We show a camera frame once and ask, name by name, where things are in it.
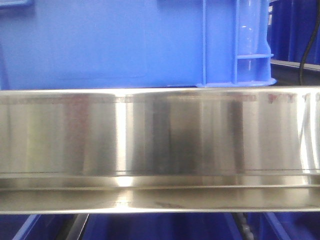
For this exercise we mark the upper shelf metal rail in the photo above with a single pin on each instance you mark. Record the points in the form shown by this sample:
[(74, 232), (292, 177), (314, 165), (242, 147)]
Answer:
[(295, 65)]

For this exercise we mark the large light blue crate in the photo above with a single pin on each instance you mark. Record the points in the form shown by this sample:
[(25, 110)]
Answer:
[(94, 44)]

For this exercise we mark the lower middle blue bin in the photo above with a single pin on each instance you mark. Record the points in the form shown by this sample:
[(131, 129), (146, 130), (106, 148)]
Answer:
[(162, 226)]

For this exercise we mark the upper right dark blue bin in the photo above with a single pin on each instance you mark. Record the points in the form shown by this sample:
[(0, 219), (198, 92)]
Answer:
[(290, 26)]

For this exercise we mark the lower metal divider rail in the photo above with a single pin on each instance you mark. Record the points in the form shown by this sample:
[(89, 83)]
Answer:
[(77, 227)]

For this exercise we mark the roller track strip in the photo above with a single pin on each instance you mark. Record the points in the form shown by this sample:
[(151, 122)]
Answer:
[(243, 226)]

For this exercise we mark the lower right blue bin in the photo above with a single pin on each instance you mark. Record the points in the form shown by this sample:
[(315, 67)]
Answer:
[(290, 226)]

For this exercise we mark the stainless steel shelf front rail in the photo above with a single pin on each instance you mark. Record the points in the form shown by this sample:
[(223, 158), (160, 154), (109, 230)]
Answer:
[(143, 150)]

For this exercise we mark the lower left blue bin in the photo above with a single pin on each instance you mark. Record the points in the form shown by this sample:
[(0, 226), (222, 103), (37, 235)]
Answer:
[(33, 226)]

